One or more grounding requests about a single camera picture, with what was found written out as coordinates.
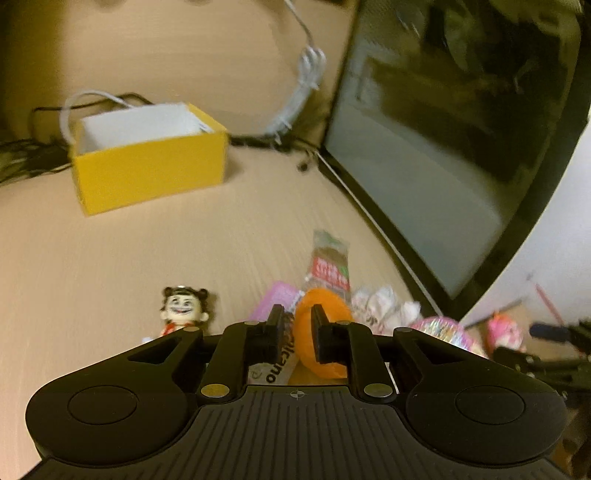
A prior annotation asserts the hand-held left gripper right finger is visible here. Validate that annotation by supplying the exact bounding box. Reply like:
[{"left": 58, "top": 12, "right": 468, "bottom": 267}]
[{"left": 310, "top": 304, "right": 467, "bottom": 400}]

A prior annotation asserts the white looped cable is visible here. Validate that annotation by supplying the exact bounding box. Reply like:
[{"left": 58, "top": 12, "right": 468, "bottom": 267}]
[{"left": 60, "top": 90, "right": 139, "bottom": 146}]

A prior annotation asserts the crumpled white tissue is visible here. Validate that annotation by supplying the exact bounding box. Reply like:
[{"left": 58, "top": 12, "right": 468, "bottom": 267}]
[{"left": 351, "top": 285, "right": 421, "bottom": 335}]

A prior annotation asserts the clear snack packet red label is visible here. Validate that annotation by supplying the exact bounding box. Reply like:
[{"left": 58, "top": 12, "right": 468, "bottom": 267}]
[{"left": 302, "top": 230, "right": 352, "bottom": 294}]

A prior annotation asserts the black cable bundle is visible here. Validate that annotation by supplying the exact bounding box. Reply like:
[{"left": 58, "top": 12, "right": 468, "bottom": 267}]
[{"left": 0, "top": 105, "right": 75, "bottom": 184}]

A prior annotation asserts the white bundled cable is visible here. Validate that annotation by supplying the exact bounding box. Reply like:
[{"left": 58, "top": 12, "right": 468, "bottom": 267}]
[{"left": 267, "top": 0, "right": 326, "bottom": 146}]

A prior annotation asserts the pink round toy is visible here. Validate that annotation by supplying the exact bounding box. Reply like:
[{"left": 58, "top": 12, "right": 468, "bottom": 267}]
[{"left": 485, "top": 311, "right": 526, "bottom": 354}]

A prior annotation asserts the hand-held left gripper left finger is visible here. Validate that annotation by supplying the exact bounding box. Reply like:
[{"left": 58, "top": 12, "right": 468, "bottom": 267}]
[{"left": 124, "top": 305, "right": 294, "bottom": 400}]

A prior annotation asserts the black framed monitor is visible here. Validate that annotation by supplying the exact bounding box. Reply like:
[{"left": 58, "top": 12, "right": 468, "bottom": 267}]
[{"left": 321, "top": 0, "right": 591, "bottom": 324}]

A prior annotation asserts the pink round snack cup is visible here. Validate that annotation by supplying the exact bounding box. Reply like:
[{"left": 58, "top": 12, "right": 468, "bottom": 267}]
[{"left": 409, "top": 316, "right": 490, "bottom": 358}]

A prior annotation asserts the orange soft pouch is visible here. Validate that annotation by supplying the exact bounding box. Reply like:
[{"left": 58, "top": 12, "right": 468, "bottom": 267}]
[{"left": 293, "top": 287, "right": 354, "bottom": 379}]

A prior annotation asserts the black and white packet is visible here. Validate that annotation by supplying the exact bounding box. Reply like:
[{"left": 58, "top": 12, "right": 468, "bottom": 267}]
[{"left": 247, "top": 314, "right": 298, "bottom": 387}]

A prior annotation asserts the yellow open box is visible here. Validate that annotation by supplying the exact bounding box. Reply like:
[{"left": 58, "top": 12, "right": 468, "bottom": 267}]
[{"left": 69, "top": 102, "right": 230, "bottom": 217}]

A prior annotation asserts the pink purple snack packet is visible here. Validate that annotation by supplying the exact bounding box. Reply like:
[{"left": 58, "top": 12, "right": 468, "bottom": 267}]
[{"left": 249, "top": 281, "right": 305, "bottom": 324}]

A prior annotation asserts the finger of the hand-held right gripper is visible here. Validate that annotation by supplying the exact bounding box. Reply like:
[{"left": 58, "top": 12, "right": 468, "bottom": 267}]
[{"left": 529, "top": 323, "right": 578, "bottom": 343}]

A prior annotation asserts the smiling keychain figurine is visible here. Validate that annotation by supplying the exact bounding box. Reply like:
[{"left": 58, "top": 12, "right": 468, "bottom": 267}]
[{"left": 159, "top": 285, "right": 211, "bottom": 339}]

